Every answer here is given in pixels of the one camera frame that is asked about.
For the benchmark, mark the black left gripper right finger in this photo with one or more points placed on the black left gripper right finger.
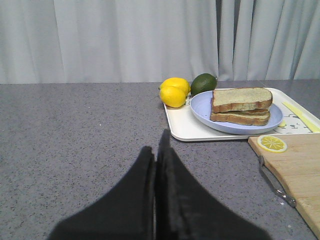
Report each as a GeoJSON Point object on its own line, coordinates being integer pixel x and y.
{"type": "Point", "coordinates": [186, 211]}

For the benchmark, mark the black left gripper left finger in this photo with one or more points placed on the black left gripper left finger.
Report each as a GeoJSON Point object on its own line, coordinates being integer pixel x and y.
{"type": "Point", "coordinates": [126, 212]}

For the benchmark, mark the white rectangular tray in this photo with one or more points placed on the white rectangular tray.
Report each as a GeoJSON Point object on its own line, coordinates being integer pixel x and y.
{"type": "Point", "coordinates": [186, 127]}

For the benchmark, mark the yellow plastic fork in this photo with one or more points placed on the yellow plastic fork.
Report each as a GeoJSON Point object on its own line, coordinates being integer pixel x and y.
{"type": "Point", "coordinates": [282, 124]}

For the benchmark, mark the white curtain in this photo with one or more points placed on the white curtain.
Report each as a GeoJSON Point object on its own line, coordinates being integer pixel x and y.
{"type": "Point", "coordinates": [89, 41]}

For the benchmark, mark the rear yellow lemon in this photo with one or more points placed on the rear yellow lemon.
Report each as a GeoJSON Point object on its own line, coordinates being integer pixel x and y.
{"type": "Point", "coordinates": [177, 82]}

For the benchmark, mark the metal cutting board handle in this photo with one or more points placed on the metal cutting board handle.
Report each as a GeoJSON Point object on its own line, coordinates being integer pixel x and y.
{"type": "Point", "coordinates": [273, 183]}

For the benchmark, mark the light blue round plate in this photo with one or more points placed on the light blue round plate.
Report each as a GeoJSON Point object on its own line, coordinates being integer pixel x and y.
{"type": "Point", "coordinates": [201, 109]}

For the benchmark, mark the yellow plastic knife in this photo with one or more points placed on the yellow plastic knife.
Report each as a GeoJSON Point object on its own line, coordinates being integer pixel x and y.
{"type": "Point", "coordinates": [310, 125]}

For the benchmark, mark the wooden cutting board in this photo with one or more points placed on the wooden cutting board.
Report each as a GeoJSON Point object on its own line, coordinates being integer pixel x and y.
{"type": "Point", "coordinates": [298, 171]}

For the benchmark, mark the yellow lemon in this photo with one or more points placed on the yellow lemon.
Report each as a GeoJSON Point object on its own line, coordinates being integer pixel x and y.
{"type": "Point", "coordinates": [172, 96]}
{"type": "Point", "coordinates": [177, 82]}

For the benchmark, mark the toast bread slice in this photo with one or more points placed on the toast bread slice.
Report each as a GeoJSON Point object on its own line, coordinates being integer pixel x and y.
{"type": "Point", "coordinates": [258, 117]}
{"type": "Point", "coordinates": [241, 99]}

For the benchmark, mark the front yellow lemon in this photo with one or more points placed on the front yellow lemon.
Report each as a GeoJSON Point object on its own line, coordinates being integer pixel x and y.
{"type": "Point", "coordinates": [172, 96]}

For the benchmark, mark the green lime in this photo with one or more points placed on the green lime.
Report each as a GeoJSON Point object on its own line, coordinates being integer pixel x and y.
{"type": "Point", "coordinates": [203, 83]}

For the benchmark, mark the lemon slice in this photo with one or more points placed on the lemon slice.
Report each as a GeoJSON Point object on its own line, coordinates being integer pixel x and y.
{"type": "Point", "coordinates": [272, 144]}

